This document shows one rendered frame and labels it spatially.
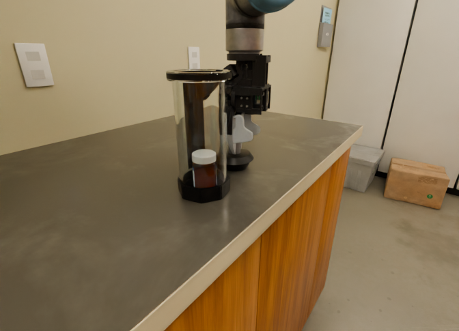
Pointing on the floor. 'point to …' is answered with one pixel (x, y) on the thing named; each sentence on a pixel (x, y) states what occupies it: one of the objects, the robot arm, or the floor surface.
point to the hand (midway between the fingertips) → (233, 145)
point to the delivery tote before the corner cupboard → (362, 166)
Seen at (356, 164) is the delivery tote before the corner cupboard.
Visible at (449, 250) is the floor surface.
